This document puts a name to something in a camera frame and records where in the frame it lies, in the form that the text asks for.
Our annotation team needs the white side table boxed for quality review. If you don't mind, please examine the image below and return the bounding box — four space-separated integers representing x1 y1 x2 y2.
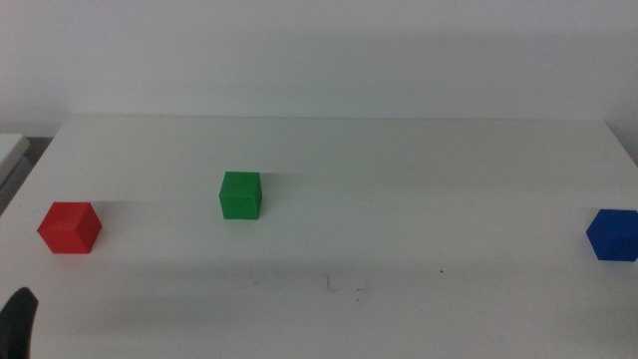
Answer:
0 133 31 186

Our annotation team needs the blue cube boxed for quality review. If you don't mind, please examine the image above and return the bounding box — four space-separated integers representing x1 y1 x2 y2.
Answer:
585 208 638 262

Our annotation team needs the red cube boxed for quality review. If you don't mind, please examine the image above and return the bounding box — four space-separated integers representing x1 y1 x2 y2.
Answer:
36 200 104 255

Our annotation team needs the green cube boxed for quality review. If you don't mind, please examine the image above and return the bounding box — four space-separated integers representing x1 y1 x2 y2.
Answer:
217 171 263 220

